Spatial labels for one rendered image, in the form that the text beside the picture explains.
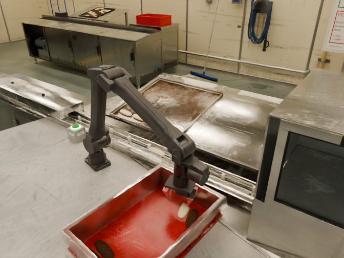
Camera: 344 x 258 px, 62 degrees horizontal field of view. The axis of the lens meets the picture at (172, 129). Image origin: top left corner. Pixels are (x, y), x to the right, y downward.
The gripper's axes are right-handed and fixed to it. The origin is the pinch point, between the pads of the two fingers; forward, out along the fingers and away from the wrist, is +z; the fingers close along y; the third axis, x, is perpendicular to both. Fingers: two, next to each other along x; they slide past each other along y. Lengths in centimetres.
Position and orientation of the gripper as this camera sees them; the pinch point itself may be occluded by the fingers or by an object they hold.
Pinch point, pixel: (179, 201)
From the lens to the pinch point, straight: 112.0
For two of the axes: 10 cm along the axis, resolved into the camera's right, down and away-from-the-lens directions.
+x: 3.5, -4.7, 8.1
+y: 9.4, 2.1, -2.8
